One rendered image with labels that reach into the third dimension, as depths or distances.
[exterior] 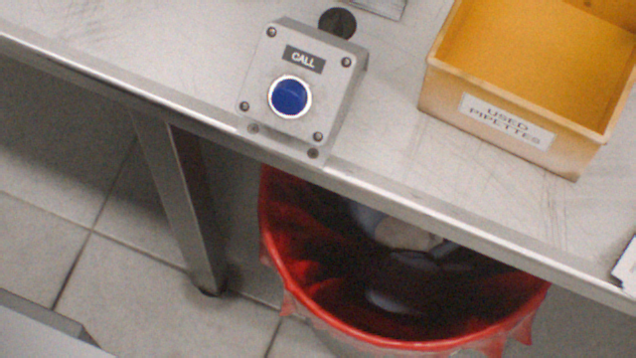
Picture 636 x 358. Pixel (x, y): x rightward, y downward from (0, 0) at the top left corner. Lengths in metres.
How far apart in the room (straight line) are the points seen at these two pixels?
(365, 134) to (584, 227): 0.17
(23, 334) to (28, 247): 0.98
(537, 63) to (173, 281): 0.95
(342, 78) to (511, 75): 0.15
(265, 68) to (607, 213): 0.27
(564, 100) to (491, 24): 0.08
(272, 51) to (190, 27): 0.11
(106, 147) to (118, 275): 0.19
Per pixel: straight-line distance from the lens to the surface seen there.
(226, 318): 1.83
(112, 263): 1.86
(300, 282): 1.39
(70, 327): 0.95
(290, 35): 0.91
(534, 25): 1.01
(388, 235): 1.63
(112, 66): 1.00
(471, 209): 0.96
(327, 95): 0.91
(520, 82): 0.99
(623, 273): 0.95
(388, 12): 0.99
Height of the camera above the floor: 1.79
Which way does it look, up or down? 73 degrees down
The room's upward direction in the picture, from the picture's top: 2 degrees clockwise
